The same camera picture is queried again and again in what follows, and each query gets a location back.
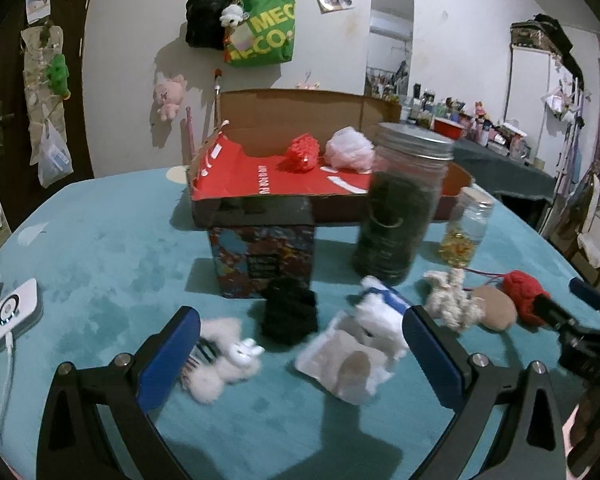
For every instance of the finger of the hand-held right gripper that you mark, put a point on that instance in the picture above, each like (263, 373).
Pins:
(555, 312)
(587, 291)

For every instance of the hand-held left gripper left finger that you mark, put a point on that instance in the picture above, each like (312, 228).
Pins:
(171, 355)

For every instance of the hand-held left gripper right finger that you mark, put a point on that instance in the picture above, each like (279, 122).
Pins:
(430, 355)

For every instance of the red yarn ball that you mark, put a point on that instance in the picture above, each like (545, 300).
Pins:
(522, 290)

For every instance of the white fluffy hair clip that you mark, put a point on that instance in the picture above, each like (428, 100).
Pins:
(225, 355)

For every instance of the beige powder puff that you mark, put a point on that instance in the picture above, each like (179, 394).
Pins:
(497, 307)

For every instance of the white and blue plush piece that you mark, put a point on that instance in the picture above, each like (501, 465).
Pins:
(375, 310)

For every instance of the black knit scrunchie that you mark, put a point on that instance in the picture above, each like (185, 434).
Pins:
(285, 315)

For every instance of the cardboard box with red lining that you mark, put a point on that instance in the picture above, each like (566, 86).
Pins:
(280, 180)

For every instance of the white plastic packet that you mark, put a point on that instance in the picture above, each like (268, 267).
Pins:
(340, 355)

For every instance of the small glass jar yellow beads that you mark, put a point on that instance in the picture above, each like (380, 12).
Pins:
(465, 230)

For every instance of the colourful printed box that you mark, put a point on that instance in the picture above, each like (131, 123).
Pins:
(260, 260)

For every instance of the large glass jar metal lid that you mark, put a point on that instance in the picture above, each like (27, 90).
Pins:
(395, 210)

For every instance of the table with dark cloth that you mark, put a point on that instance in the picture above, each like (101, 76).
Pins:
(500, 170)

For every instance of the white power bank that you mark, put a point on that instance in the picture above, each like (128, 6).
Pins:
(15, 310)

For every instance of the row of cosmetic bottles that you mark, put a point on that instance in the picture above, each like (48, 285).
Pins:
(480, 125)

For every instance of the white wardrobe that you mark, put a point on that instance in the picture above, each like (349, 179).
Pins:
(535, 100)

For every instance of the red basin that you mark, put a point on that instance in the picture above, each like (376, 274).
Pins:
(449, 127)

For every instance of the white mesh bath pouf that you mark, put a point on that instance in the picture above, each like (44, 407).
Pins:
(347, 147)

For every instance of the clear plastic bag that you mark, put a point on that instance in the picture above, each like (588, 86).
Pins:
(55, 160)

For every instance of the red crochet scrunchie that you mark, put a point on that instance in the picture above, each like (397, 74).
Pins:
(302, 152)

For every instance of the pale pink plush toy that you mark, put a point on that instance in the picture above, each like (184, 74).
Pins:
(169, 95)

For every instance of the dark brown door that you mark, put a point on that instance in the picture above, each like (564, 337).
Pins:
(80, 110)

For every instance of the dark bag on wardrobe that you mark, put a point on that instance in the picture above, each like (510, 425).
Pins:
(540, 32)

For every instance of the green plush toy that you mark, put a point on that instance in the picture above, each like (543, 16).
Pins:
(59, 75)

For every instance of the beige hanging door organizer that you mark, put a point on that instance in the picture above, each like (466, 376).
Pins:
(35, 80)

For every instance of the green tote bag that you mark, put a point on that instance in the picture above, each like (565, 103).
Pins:
(265, 35)

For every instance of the black hanging bag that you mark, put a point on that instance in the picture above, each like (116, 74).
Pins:
(202, 20)

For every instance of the white plush toy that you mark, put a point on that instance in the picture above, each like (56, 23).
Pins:
(231, 15)

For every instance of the picture on door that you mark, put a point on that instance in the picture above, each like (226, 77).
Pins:
(38, 0)

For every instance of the pink wooden post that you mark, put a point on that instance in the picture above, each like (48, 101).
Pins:
(190, 135)

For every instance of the wall mirror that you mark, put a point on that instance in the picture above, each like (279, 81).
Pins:
(390, 10)

